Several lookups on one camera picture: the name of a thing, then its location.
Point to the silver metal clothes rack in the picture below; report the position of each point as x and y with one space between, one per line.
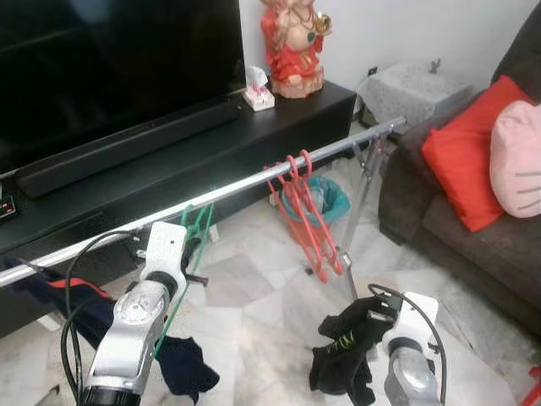
254 180

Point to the red plastic hanger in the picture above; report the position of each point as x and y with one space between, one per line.
297 216
317 216
80 283

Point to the black soundbar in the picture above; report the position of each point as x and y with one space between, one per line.
127 148

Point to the black flat television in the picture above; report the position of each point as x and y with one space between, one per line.
110 68

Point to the black electronic box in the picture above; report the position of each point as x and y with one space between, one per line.
7 207

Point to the black knit garment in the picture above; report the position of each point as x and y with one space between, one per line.
342 355

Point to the brown fabric sofa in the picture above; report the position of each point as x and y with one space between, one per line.
473 262

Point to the white lace covered side table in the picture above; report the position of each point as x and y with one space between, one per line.
414 89

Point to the red cushion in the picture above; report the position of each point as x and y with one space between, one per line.
461 152

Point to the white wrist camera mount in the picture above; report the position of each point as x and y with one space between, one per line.
416 317
165 249

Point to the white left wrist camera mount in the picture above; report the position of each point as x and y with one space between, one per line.
165 249

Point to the navy blue garment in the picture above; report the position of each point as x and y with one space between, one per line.
186 368

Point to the green plastic hanger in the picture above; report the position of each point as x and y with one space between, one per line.
200 228

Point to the red robed figurine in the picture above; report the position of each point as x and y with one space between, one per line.
294 51

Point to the pink cat face cushion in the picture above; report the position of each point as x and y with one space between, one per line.
517 156

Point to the red bin with teal bag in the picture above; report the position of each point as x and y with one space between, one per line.
334 203

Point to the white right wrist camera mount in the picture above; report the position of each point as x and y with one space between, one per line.
416 317

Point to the black television console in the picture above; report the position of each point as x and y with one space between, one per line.
287 127

